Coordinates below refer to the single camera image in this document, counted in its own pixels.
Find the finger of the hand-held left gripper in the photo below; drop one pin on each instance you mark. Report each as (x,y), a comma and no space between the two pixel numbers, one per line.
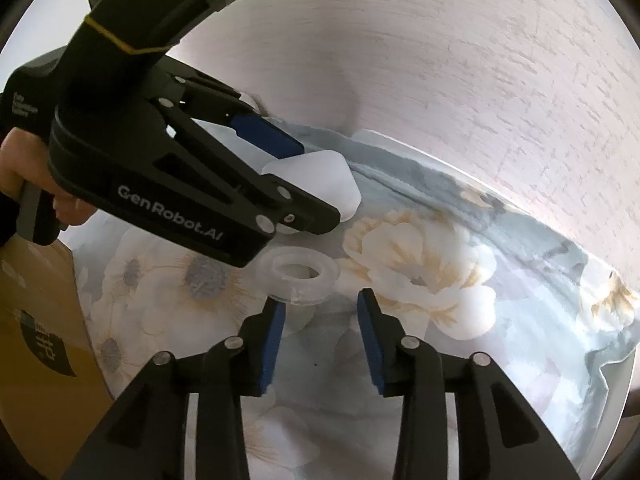
(267,135)
(300,210)

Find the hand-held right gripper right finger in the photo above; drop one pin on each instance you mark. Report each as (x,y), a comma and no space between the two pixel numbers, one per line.
(372,345)

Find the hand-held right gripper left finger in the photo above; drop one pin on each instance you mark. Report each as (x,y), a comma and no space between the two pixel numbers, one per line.
(272,355)

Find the white square compact case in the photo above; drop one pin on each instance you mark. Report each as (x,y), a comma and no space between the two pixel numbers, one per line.
(325,175)

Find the clear tape roll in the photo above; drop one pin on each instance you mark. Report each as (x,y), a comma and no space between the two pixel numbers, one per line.
(327,272)

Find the cardboard box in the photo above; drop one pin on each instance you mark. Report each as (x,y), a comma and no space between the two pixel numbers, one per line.
(40,335)

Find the person's left hand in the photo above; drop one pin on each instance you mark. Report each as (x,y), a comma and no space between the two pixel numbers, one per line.
(25,155)

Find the floral blue tablecloth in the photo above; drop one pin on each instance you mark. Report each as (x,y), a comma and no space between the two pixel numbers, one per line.
(450,270)

